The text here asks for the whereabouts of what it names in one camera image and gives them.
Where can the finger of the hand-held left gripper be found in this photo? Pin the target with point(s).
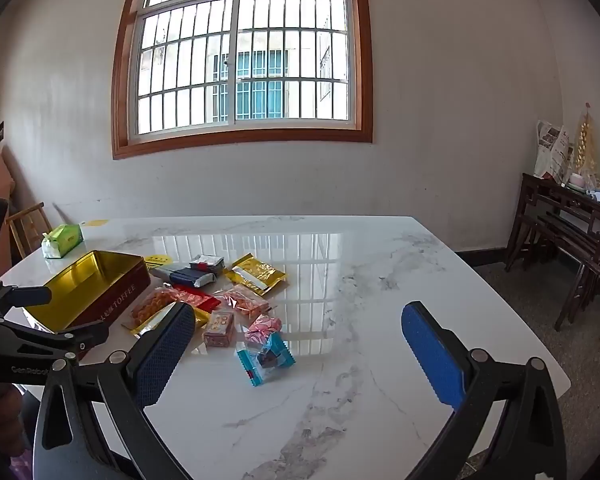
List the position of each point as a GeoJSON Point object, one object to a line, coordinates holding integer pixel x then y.
{"type": "Point", "coordinates": [27, 296]}
{"type": "Point", "coordinates": [79, 337]}

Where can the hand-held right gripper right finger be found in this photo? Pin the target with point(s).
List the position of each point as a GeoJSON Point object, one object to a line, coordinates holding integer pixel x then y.
{"type": "Point", "coordinates": [432, 355]}

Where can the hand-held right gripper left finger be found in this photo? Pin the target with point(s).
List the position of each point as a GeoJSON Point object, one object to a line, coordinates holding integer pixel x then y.
{"type": "Point", "coordinates": [162, 360]}

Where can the gold foil packet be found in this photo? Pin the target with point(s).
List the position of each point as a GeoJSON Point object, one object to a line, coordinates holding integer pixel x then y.
{"type": "Point", "coordinates": [142, 328]}
{"type": "Point", "coordinates": [257, 275]}

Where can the clear packet of orange snacks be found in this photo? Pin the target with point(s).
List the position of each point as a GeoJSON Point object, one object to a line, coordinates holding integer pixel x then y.
{"type": "Point", "coordinates": [245, 305]}
{"type": "Point", "coordinates": [152, 305]}

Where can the red tin box gold interior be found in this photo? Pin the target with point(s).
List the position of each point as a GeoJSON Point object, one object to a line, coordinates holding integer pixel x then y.
{"type": "Point", "coordinates": [84, 280]}

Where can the brown cake packet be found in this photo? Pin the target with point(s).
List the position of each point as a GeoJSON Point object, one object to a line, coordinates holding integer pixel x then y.
{"type": "Point", "coordinates": [218, 330]}

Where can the red foil packet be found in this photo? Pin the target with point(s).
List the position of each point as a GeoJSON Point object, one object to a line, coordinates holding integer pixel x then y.
{"type": "Point", "coordinates": [199, 299]}

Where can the grey and navy packet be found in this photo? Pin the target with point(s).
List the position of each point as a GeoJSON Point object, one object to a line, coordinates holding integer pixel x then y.
{"type": "Point", "coordinates": [189, 276]}

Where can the pink patterned packet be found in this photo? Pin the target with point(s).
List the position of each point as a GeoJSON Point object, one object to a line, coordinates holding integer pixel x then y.
{"type": "Point", "coordinates": [261, 331]}

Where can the dark packet with red label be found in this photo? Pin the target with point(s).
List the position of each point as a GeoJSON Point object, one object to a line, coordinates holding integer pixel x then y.
{"type": "Point", "coordinates": [204, 262]}

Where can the blue candy packet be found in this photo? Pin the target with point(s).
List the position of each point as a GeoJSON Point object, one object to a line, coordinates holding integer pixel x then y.
{"type": "Point", "coordinates": [275, 355]}

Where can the wooden chair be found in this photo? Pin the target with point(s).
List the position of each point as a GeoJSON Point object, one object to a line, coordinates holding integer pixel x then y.
{"type": "Point", "coordinates": [24, 211]}

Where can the green tissue pack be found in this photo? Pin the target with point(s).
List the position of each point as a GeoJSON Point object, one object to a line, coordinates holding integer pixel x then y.
{"type": "Point", "coordinates": [64, 240]}

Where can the yellow table sticker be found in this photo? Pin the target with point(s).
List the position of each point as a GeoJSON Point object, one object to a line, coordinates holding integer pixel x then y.
{"type": "Point", "coordinates": [158, 260]}
{"type": "Point", "coordinates": [97, 221]}

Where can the dark wooden side table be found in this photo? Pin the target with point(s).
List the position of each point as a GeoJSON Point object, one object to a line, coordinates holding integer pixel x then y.
{"type": "Point", "coordinates": [560, 200]}

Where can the pink bowl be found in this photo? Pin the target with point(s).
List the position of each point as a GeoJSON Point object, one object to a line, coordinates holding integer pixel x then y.
{"type": "Point", "coordinates": [576, 179]}

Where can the wooden framed barred window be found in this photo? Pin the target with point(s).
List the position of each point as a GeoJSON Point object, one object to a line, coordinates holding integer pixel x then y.
{"type": "Point", "coordinates": [242, 136]}

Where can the golden ornament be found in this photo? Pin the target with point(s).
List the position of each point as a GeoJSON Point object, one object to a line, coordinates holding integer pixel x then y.
{"type": "Point", "coordinates": [586, 145]}

